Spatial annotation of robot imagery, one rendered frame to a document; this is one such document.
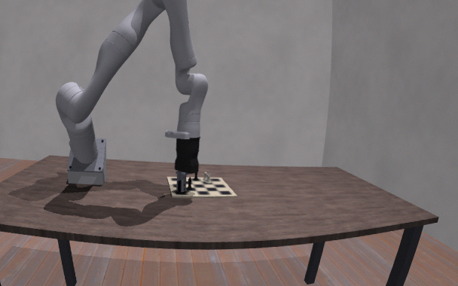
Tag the black bishop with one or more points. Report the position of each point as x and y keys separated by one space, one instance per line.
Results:
x=189 y=184

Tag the cream and black chessboard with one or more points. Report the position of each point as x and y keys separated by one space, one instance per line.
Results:
x=217 y=189

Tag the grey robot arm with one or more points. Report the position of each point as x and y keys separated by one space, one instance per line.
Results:
x=74 y=104

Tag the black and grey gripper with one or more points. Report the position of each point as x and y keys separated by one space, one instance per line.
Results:
x=186 y=161

